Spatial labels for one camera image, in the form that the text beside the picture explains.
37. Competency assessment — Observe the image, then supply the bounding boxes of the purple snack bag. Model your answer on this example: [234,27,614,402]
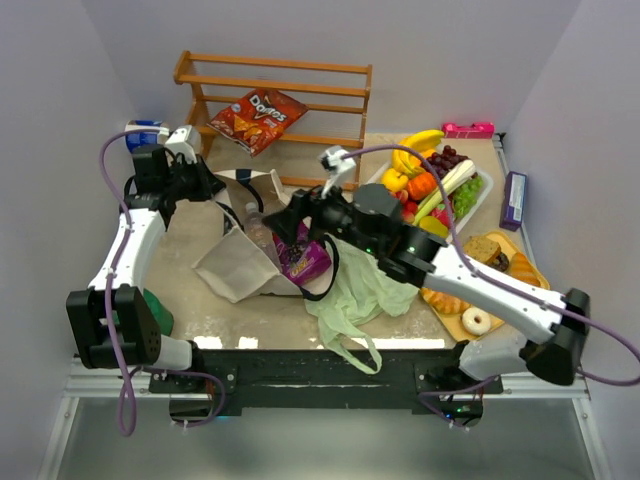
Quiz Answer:
[273,223,332,287]

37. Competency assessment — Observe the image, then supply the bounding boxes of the clear plastic water bottle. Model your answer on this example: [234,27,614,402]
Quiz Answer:
[244,202,282,271]

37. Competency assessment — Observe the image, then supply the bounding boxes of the beige canvas tote bag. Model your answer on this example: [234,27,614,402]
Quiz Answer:
[193,168,338,303]

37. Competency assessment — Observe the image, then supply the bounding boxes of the light green plastic bag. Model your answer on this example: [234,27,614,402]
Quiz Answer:
[305,237,418,375]

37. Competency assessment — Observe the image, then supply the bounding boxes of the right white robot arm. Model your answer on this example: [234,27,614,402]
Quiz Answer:
[263,184,590,386]

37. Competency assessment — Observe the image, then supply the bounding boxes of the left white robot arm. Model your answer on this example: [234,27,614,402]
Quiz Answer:
[66,142,225,371]

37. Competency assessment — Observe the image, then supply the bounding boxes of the blue white can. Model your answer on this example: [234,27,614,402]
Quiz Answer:
[125,120,171,152]

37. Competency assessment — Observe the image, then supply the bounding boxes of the yellow apple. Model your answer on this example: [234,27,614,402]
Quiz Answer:
[380,168,409,194]

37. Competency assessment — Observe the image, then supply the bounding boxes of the red cherries pile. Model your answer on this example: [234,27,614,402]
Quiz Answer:
[396,190,418,224]

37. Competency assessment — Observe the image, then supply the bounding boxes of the wooden shelf rack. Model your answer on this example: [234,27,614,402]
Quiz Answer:
[172,49,374,193]

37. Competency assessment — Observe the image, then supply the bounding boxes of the Doritos chip bag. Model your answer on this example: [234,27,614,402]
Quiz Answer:
[208,89,308,157]

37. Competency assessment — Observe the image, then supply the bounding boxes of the small orange pumpkin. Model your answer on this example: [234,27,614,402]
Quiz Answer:
[406,172,438,202]

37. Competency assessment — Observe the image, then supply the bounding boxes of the yellow star fruit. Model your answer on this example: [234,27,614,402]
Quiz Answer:
[418,215,449,239]

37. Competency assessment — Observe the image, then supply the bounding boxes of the white fruit tray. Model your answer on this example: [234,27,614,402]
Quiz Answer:
[365,161,494,241]

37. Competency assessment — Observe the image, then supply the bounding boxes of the pink dragon fruit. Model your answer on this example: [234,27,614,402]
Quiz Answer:
[430,203,455,229]

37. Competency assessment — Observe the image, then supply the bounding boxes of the yellow banana bunch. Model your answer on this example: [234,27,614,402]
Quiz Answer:
[391,129,445,179]

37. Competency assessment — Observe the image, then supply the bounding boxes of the dark red grapes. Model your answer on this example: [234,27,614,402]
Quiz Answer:
[422,145,469,179]

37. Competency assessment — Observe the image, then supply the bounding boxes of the green cloth bundle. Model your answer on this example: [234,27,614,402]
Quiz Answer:
[110,285,174,345]

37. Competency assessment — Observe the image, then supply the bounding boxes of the green grapes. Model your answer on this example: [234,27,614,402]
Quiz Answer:
[452,174,484,220]

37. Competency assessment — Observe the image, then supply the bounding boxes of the green celery stalk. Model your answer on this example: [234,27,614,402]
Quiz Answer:
[413,160,476,225]

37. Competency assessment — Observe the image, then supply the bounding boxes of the brown bread slice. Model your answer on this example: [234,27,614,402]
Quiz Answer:
[463,236,502,265]

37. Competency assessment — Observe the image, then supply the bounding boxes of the yellow bread tray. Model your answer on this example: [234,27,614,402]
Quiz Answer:
[418,229,551,342]

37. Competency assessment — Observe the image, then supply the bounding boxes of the white glazed donut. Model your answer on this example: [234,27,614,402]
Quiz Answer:
[461,307,492,336]

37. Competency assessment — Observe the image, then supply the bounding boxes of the pink box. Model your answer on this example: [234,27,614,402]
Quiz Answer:
[441,122,495,139]

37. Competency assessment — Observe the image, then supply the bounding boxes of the chocolate donut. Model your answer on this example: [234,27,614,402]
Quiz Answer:
[490,253,510,273]

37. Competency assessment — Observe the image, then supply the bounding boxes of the purple box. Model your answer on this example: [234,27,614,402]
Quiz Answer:
[499,171,528,231]

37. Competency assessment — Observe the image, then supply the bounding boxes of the golden croissant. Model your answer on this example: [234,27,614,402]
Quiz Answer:
[508,252,541,287]

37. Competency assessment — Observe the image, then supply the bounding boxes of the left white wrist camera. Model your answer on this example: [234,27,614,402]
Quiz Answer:
[165,125,201,162]

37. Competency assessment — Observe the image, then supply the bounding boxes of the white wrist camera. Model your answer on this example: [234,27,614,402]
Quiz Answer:
[165,125,201,162]
[319,145,357,199]

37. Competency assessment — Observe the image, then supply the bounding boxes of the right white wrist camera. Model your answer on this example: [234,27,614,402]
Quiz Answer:
[319,145,357,199]

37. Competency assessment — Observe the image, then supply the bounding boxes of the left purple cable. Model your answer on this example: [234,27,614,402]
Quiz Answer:
[100,129,169,438]

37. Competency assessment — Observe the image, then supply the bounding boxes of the purple cable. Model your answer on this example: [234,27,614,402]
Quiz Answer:
[339,144,640,387]
[100,129,169,438]

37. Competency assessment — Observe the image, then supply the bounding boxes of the bundt cake ring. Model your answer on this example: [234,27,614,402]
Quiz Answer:
[419,287,472,316]

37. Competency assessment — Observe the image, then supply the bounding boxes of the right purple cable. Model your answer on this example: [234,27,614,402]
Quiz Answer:
[339,144,640,387]

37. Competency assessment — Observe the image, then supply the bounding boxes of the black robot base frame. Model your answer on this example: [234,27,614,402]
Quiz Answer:
[150,346,503,427]

